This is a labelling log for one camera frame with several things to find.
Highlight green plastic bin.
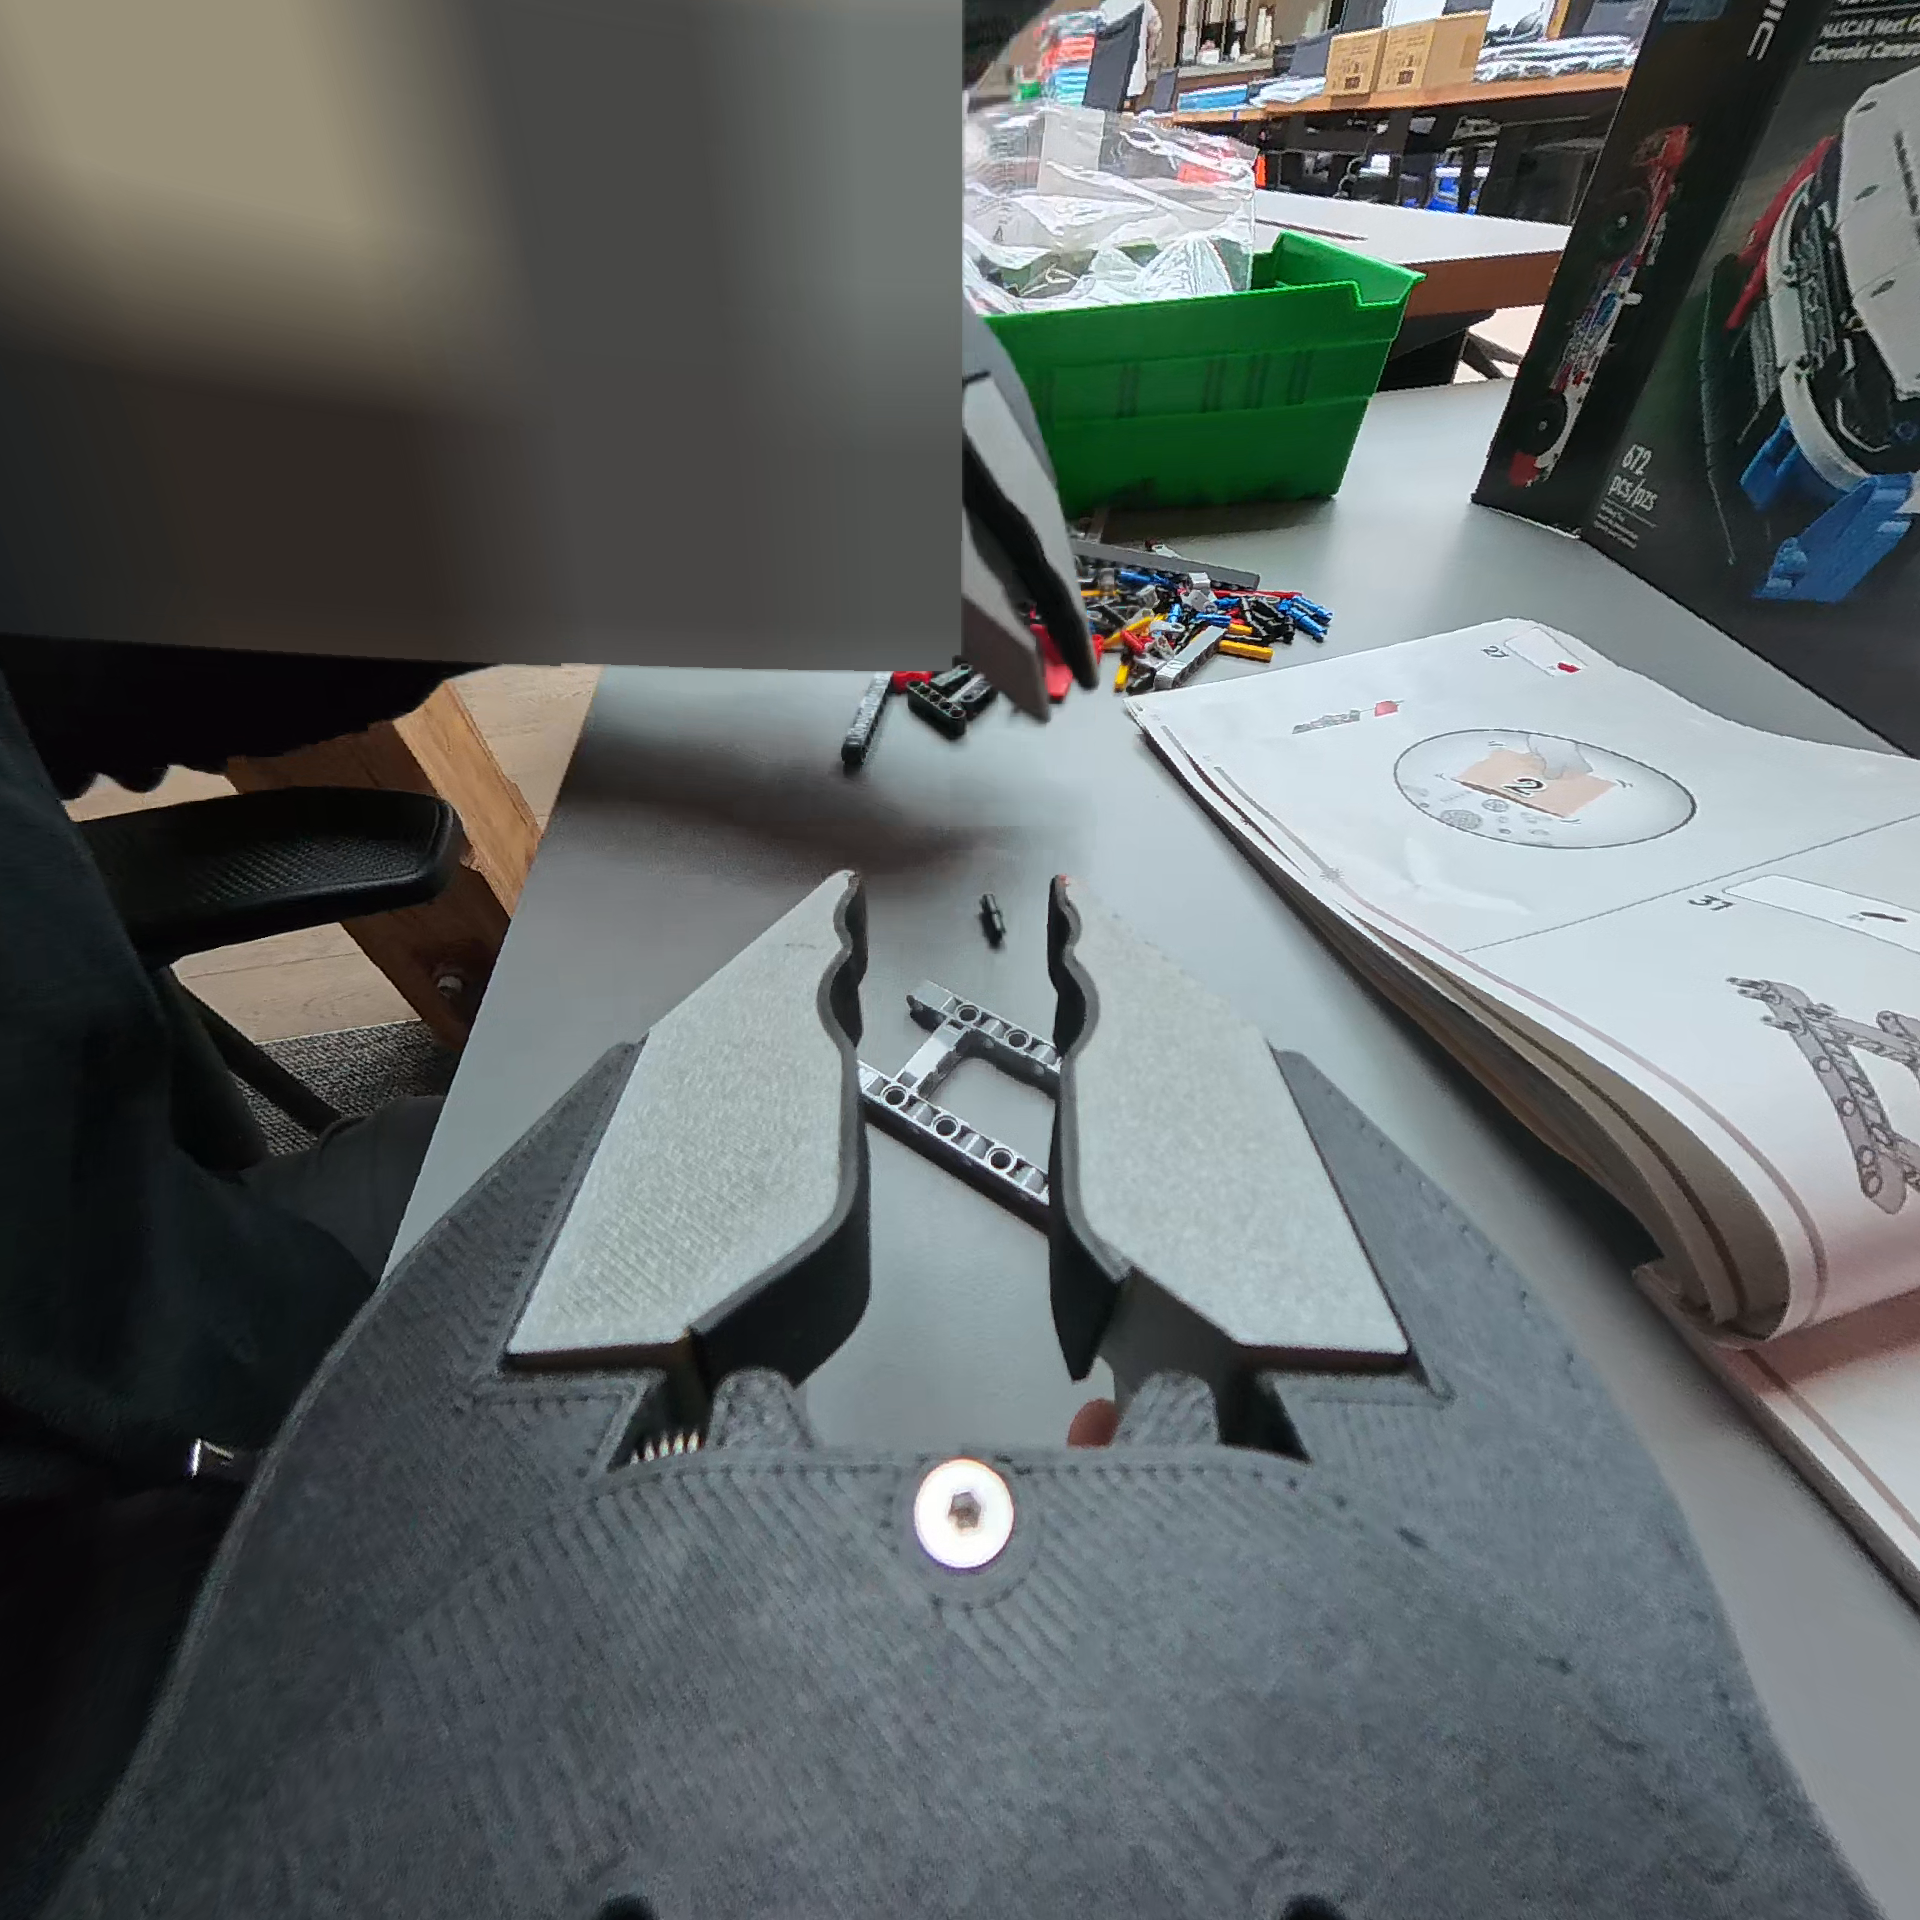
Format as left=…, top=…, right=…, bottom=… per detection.
left=983, top=232, right=1427, bottom=518

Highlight pile of lego pieces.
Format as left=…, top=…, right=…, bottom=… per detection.
left=840, top=509, right=1337, bottom=773

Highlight black lego set box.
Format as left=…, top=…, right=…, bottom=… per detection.
left=1471, top=0, right=1920, bottom=752

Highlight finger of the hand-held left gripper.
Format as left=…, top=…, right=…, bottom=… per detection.
left=962, top=317, right=1071, bottom=518
left=962, top=449, right=1101, bottom=722

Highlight clear plastic bags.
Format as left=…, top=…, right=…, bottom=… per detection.
left=963, top=101, right=1263, bottom=317

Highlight white lego instruction booklet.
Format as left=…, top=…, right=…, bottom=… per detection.
left=1126, top=618, right=1920, bottom=1605

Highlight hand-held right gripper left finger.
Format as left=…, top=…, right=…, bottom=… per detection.
left=503, top=868, right=875, bottom=1403

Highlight long wooden workbench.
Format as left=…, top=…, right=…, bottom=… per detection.
left=1156, top=66, right=1637, bottom=197

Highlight dark grey lego frame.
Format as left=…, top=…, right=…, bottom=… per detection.
left=859, top=978, right=1071, bottom=1233

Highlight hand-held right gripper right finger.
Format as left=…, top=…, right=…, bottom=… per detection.
left=1046, top=872, right=1413, bottom=1381

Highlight wooden table leg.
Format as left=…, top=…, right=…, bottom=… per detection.
left=227, top=666, right=602, bottom=1052

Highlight black office chair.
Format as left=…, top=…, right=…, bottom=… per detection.
left=77, top=789, right=459, bottom=1156

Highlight grey desk with wooden edge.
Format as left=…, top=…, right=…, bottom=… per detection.
left=1253, top=186, right=1577, bottom=391

